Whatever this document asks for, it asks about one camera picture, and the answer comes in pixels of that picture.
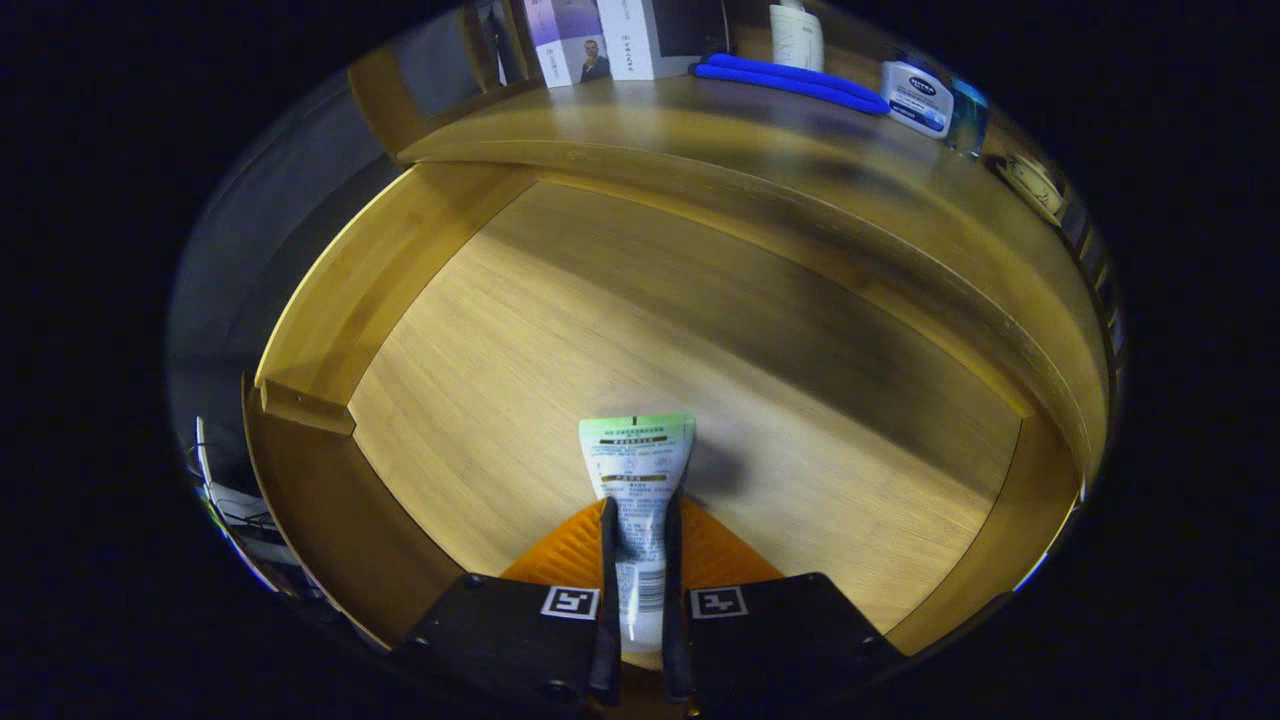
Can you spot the blue folded cloth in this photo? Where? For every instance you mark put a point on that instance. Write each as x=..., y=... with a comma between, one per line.
x=780, y=78

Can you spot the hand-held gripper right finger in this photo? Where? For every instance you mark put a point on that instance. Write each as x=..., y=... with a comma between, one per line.
x=673, y=620

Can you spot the white green-topped tube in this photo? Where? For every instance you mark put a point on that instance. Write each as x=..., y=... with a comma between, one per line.
x=640, y=470

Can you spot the wooden countertop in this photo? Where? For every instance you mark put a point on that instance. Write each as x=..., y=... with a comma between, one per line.
x=700, y=120

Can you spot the wooden drawer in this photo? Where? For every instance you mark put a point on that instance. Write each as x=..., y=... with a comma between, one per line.
x=600, y=330

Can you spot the white thick book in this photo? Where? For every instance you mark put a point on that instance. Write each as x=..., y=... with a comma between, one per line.
x=630, y=40

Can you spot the wooden cabinet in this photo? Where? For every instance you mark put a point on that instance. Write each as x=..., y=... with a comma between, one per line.
x=380, y=95

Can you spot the white bottle blue label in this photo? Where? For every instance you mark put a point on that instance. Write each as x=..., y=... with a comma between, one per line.
x=915, y=98

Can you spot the white pump bottle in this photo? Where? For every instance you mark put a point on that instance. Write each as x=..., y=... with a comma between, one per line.
x=795, y=40

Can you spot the beige ceramic lidded cup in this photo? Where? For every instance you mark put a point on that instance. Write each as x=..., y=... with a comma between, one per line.
x=1035, y=185

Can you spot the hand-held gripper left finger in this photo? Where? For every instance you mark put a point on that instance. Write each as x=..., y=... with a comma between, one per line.
x=610, y=600

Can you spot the teal slim bottle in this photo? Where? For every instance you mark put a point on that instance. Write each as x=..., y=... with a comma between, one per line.
x=968, y=120

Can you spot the purple book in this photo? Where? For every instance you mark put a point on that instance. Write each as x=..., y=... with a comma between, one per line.
x=560, y=30

